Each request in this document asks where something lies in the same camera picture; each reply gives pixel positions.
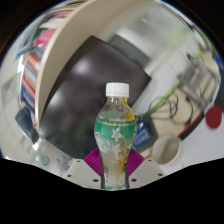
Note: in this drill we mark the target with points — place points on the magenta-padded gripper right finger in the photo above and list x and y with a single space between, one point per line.
146 171

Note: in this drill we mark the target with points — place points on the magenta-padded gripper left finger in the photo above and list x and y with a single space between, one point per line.
81 173

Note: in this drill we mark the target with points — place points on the green floral label drink bottle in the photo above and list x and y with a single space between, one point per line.
115 140

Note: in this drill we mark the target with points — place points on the white paper-wrapped mug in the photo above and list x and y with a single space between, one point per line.
166 150

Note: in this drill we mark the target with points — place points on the round green sticker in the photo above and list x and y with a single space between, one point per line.
45 160

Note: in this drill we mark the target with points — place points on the small blue box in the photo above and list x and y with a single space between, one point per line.
143 133

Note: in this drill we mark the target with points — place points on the black desk mat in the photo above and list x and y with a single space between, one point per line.
191 125

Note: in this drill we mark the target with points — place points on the black computer monitor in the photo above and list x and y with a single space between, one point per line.
86 96

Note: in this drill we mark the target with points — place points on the flat round red coaster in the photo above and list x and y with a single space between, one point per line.
214 116

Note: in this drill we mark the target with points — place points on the grey metal laptop stand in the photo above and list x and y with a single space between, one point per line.
198 80

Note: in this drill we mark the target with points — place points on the beige shelf with books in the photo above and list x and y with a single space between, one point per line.
63 43

